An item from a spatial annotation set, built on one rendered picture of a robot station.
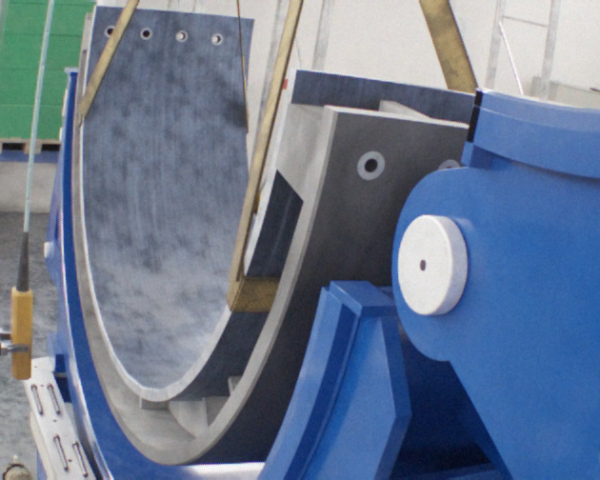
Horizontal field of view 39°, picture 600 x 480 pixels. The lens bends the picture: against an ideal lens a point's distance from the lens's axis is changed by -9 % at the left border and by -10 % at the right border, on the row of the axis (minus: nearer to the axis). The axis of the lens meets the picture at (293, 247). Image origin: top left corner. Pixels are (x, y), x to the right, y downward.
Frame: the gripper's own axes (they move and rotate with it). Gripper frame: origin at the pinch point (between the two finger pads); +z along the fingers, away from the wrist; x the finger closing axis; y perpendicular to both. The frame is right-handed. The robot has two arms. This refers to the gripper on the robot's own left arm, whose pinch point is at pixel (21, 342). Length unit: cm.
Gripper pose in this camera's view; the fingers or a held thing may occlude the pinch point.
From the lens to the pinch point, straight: 300.3
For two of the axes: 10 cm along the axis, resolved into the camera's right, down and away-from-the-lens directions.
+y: 1.6, -9.5, -2.8
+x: -4.0, -3.2, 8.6
